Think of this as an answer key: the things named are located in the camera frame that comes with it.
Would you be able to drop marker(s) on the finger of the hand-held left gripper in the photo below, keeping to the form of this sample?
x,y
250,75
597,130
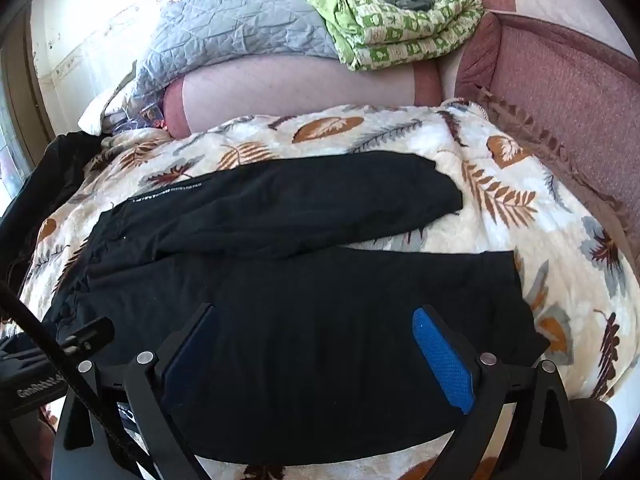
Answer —
x,y
87,332

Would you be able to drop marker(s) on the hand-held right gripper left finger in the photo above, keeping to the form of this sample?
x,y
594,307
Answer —
x,y
190,355

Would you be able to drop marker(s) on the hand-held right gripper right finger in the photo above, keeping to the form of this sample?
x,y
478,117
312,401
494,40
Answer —
x,y
442,360

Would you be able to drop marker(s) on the black pants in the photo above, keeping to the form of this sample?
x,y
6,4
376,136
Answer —
x,y
300,310

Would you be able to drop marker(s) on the leaf print fleece blanket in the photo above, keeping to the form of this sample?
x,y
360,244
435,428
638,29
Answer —
x,y
500,260

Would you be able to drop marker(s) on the black garment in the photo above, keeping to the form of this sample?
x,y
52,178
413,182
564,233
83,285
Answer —
x,y
55,175

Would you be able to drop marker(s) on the white pillow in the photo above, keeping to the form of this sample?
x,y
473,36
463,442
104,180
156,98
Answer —
x,y
95,115

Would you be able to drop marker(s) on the pink and maroon sofa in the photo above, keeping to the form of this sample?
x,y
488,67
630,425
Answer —
x,y
300,85

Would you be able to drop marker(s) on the green patterned blanket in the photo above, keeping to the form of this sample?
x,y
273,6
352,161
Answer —
x,y
400,30

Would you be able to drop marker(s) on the grey quilted blanket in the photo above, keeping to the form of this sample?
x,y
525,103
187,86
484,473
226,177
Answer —
x,y
235,25

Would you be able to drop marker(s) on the window with brown frame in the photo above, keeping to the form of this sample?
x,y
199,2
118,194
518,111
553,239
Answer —
x,y
12,125

